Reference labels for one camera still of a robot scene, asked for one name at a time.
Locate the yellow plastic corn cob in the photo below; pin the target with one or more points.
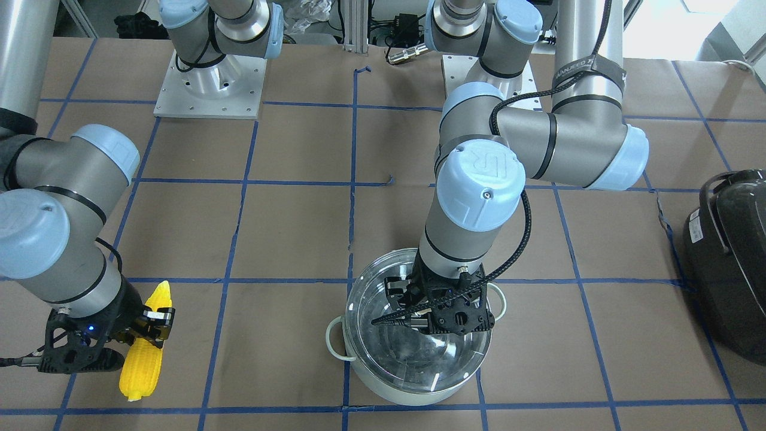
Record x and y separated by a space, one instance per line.
141 371

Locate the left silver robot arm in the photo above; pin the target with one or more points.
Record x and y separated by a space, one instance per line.
491 142

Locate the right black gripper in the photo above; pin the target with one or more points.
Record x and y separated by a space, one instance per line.
121 309

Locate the silver metal connector plug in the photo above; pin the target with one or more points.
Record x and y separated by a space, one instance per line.
407 54

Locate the pale green cooking pot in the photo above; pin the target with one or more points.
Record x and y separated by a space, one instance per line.
398 363

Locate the glass pot lid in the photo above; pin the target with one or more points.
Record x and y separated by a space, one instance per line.
429 354

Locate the aluminium frame post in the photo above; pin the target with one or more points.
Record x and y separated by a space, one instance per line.
356 25

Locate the black power adapter box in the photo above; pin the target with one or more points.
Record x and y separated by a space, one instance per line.
406 26

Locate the dark grey rice cooker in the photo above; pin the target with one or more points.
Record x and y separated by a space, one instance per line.
723 250

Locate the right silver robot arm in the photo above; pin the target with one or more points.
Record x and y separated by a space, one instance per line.
56 198

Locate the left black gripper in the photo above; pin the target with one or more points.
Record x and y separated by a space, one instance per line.
397 291

